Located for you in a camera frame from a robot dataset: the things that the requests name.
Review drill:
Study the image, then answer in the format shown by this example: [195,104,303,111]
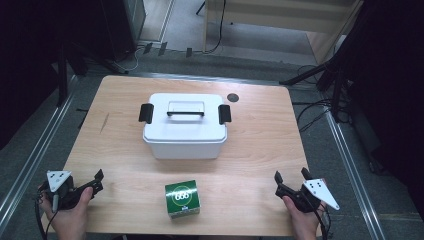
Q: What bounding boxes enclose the light wooden furniture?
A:
[202,0,365,65]

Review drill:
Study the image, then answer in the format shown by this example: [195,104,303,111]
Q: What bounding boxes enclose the white floor cable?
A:
[123,45,148,73]

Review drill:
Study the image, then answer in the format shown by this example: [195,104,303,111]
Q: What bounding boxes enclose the person's left hand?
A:
[39,186,95,240]

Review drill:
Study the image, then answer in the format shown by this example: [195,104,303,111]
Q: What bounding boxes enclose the hand-held gripper cable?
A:
[308,199,333,240]
[33,190,60,240]

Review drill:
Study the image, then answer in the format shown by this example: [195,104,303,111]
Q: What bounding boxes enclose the black floor cables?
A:
[292,64,352,133]

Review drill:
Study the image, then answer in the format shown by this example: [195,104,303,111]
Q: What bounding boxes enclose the left hand-held gripper cable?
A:
[33,190,60,240]

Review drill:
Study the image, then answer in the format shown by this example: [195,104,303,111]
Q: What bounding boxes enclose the dark cabinet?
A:
[99,0,148,62]

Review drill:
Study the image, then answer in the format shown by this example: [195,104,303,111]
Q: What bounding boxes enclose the black hanging cable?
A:
[202,0,228,55]

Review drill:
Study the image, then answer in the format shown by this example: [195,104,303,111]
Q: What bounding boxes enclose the white lid with black latches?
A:
[138,92,233,144]

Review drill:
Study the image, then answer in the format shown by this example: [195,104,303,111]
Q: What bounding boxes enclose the black metal stand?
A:
[55,39,130,108]

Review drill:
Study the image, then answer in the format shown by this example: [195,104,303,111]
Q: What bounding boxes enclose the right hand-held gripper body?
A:
[275,178,341,214]

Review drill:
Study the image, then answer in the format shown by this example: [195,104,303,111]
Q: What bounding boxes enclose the green printed carton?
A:
[164,179,202,220]

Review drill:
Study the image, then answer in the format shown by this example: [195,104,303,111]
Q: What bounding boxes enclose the right hand-held gripper cable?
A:
[308,199,333,240]

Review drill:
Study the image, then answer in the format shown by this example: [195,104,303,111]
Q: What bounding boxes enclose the white plastic storage box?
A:
[143,134,228,161]

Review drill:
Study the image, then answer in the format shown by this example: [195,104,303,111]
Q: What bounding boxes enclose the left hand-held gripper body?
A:
[39,169,88,212]

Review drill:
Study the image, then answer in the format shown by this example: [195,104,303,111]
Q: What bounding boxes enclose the black tripod stand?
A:
[279,55,355,123]

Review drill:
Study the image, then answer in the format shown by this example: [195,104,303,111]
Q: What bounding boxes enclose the person's right hand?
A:
[282,195,326,240]

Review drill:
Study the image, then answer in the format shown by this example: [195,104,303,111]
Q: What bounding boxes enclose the dark curtain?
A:
[344,0,424,222]
[0,0,113,151]

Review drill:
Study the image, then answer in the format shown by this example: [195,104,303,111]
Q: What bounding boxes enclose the metal floor rail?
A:
[0,74,80,232]
[324,109,388,240]

